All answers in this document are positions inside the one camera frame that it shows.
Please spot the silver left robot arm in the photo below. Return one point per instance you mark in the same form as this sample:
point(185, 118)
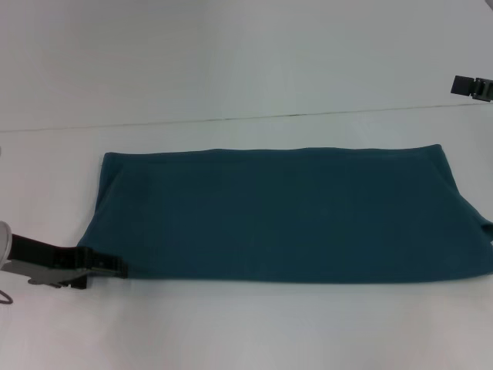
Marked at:
point(4, 243)

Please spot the teal blue shirt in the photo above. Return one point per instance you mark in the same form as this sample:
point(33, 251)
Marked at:
point(285, 216)

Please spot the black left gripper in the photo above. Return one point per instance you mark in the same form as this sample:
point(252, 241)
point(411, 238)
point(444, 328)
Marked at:
point(42, 262)

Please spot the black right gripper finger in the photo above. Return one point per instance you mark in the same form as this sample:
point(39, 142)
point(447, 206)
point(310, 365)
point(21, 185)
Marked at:
point(471, 86)

